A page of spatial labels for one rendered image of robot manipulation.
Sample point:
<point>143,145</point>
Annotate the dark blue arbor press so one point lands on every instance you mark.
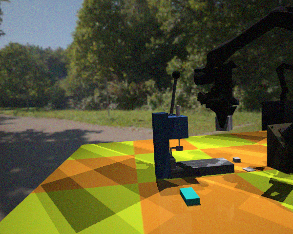
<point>175,126</point>

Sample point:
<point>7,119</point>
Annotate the cyan rectangular block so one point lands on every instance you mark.
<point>189,196</point>

